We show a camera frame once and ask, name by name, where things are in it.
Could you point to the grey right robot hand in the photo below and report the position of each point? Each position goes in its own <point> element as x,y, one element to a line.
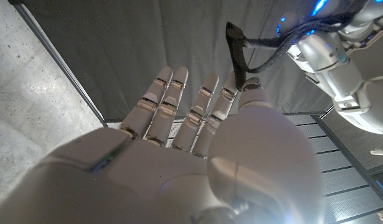
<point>147,180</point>

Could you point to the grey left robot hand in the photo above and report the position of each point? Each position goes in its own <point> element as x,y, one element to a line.
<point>359,77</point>

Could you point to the black backdrop curtain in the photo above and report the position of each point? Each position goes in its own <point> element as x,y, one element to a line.
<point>132,46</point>

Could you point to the black backdrop stand pole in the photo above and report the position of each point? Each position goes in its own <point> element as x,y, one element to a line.
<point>60,62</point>

